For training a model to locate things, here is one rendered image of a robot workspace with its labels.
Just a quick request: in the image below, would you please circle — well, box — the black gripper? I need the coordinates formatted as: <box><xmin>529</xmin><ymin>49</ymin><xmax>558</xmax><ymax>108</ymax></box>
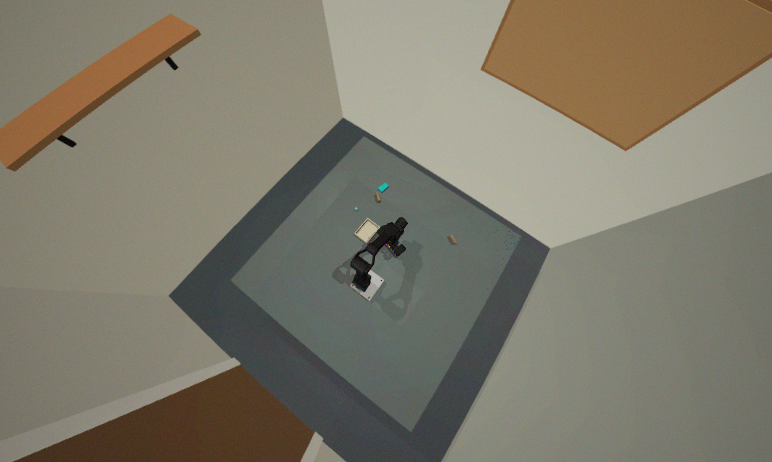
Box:
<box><xmin>377</xmin><ymin>225</ymin><xmax>406</xmax><ymax>256</ymax></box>

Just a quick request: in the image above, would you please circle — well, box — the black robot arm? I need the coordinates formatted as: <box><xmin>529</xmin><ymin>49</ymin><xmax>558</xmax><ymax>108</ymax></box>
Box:
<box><xmin>350</xmin><ymin>217</ymin><xmax>408</xmax><ymax>292</ymax></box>

